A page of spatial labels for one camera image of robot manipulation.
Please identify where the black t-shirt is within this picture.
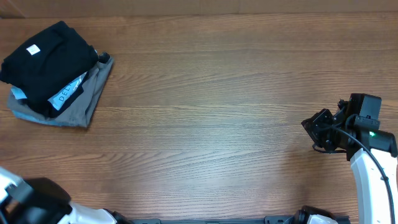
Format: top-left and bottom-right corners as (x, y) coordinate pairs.
(1, 21), (98, 104)

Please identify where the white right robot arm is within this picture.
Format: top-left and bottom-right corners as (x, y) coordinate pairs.
(301, 93), (397, 223)

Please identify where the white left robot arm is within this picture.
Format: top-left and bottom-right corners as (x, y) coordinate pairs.
(1, 168), (132, 224)

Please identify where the folded grey shirt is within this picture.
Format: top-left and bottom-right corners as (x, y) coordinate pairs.
(7, 52), (114, 128)

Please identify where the folded light blue shirt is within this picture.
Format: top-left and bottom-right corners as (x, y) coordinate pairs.
(11, 71), (88, 111)

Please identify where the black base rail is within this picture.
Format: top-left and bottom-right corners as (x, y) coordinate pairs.
(124, 214), (351, 224)

